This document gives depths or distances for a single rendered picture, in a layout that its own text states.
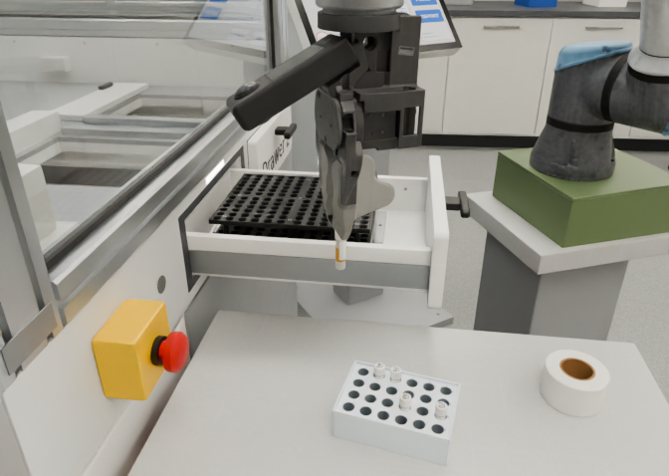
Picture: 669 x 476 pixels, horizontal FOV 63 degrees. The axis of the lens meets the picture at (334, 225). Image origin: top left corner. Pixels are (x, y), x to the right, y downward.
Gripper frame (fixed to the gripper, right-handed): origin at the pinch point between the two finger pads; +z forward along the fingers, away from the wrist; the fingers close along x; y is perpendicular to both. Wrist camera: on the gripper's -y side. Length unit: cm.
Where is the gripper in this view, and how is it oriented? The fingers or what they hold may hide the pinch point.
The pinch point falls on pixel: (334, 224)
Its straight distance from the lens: 54.9
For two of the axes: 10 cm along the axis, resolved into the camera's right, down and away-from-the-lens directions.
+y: 9.5, -1.4, 2.9
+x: -3.2, -4.3, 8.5
